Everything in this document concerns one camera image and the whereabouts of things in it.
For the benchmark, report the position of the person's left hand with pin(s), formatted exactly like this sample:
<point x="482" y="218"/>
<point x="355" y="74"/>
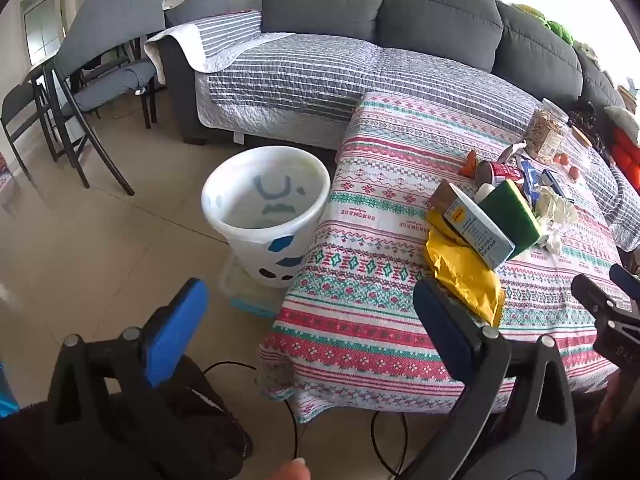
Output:
<point x="295" y="471"/>

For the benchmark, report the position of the person's right hand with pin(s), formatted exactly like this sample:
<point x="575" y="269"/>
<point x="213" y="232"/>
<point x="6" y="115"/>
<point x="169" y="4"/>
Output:
<point x="606" y="405"/>

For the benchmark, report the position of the clear plastic storage box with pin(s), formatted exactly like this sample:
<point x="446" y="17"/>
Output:
<point x="245" y="295"/>

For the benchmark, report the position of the white blue carton box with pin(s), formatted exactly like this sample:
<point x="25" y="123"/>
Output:
<point x="480" y="235"/>

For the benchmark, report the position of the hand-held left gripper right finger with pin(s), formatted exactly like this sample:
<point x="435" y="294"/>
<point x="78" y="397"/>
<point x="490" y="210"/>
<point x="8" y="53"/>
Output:
<point x="442" y="320"/>

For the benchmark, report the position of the white bottle green label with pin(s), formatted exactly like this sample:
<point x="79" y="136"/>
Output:
<point x="484" y="193"/>

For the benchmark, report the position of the white plastic bin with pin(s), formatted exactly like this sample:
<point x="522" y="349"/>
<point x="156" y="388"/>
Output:
<point x="250" y="250"/>

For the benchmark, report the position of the red tin can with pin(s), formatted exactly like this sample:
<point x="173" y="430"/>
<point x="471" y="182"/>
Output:
<point x="502" y="172"/>

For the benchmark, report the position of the dark grey chair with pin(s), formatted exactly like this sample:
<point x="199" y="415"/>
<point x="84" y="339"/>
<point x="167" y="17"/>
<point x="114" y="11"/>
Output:
<point x="20" y="102"/>

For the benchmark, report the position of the grey sofa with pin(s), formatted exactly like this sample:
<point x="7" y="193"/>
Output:
<point x="440" y="15"/>

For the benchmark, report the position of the green sponge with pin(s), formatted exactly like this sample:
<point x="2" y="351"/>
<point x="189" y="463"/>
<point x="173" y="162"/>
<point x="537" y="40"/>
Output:
<point x="515" y="215"/>

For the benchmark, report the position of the white pillow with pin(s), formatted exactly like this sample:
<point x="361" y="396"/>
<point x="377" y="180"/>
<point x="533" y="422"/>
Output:
<point x="622" y="122"/>

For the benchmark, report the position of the large grey chair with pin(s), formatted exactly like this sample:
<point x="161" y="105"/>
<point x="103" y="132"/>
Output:
<point x="110" y="25"/>

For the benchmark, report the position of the patterned knit tablecloth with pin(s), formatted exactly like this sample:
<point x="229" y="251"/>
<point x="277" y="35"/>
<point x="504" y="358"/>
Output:
<point x="380" y="240"/>

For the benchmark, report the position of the printed cardboard box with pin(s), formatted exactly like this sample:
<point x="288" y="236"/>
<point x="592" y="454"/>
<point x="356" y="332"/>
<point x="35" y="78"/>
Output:
<point x="3" y="172"/>

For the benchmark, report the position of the dark plaid cloth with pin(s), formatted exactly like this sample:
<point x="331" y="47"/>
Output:
<point x="587" y="117"/>

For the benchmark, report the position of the grey plush toy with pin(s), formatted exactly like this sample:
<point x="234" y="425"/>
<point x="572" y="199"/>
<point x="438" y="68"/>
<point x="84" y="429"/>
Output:
<point x="586" y="54"/>

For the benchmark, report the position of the orange cushion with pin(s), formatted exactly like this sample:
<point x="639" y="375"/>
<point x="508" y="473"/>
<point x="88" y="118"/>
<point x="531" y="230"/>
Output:
<point x="627" y="157"/>

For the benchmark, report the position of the clear jar bamboo lid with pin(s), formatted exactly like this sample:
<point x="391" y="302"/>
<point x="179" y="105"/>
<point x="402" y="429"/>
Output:
<point x="582" y="152"/>

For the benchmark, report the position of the small orange wrapper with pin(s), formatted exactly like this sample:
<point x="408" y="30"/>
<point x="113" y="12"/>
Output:
<point x="469" y="165"/>

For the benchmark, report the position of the yellow green plush toy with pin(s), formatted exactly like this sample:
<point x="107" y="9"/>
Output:
<point x="527" y="10"/>

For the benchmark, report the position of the white glazed door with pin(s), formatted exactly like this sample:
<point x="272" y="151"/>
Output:
<point x="45" y="25"/>

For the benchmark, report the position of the white tissue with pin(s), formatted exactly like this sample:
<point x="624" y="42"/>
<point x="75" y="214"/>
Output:
<point x="555" y="207"/>
<point x="554" y="240"/>

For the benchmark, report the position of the clear snack jar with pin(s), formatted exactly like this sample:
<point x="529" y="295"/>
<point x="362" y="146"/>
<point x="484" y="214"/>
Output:
<point x="542" y="135"/>

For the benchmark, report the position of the grey striped sofa cover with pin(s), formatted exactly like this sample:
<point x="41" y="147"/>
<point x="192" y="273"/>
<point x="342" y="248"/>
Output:
<point x="300" y="80"/>

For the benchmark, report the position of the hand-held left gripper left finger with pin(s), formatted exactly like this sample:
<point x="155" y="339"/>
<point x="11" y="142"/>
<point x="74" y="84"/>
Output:
<point x="175" y="320"/>

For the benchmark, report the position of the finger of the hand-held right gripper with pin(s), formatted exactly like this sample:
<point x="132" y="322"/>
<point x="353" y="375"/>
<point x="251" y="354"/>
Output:
<point x="625" y="280"/>
<point x="592" y="300"/>

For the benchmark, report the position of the yellow packet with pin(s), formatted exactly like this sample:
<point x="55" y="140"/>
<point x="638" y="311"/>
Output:
<point x="460" y="270"/>

